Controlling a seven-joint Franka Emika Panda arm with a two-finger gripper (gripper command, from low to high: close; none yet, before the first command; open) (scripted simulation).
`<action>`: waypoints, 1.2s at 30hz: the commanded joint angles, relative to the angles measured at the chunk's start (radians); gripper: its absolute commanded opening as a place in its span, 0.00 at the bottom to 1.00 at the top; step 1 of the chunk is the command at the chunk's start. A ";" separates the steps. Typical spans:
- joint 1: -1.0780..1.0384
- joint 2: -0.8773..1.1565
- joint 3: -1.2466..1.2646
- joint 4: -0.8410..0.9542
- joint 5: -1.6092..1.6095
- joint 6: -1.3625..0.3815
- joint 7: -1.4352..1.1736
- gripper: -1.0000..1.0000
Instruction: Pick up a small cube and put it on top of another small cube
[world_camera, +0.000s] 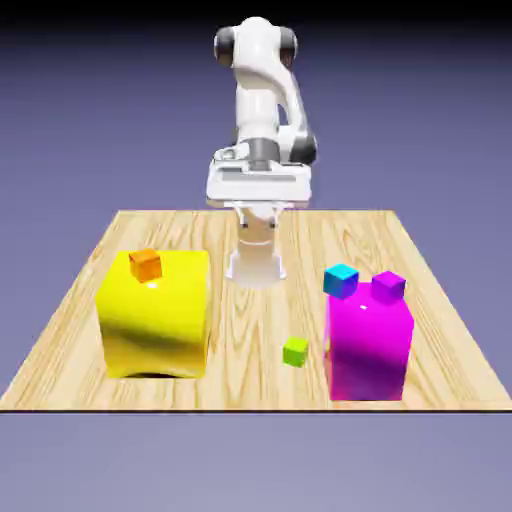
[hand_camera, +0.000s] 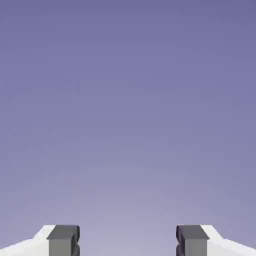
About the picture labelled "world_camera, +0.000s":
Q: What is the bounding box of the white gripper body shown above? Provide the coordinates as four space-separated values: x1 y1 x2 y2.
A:
205 158 313 210

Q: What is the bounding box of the small cyan cube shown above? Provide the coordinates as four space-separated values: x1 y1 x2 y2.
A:
322 262 360 300

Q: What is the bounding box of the small orange cube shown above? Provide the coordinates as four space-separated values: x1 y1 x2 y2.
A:
128 247 164 284

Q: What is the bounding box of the small purple cube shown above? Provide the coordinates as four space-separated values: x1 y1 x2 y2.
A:
370 270 408 306

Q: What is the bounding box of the small green cube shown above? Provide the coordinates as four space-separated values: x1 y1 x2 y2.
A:
282 335 310 368

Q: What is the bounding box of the large yellow box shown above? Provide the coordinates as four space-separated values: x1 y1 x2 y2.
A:
94 249 212 380

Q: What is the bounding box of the large magenta box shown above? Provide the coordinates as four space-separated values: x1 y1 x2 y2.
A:
324 279 416 402

